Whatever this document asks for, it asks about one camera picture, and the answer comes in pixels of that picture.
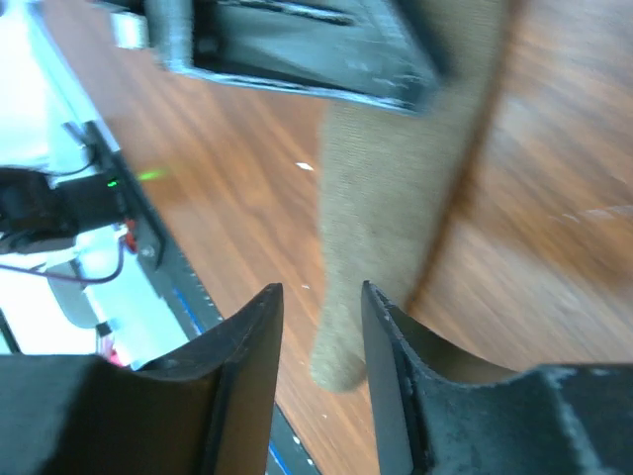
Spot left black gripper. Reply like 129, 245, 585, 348
100, 0, 450, 114

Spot brown cloth napkin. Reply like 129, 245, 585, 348
311, 1, 509, 392

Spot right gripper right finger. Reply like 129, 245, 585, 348
361, 283, 632, 474

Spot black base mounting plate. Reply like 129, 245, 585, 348
81, 121, 319, 475

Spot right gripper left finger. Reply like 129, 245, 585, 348
1, 284, 284, 474

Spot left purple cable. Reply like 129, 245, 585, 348
0, 237, 128, 286

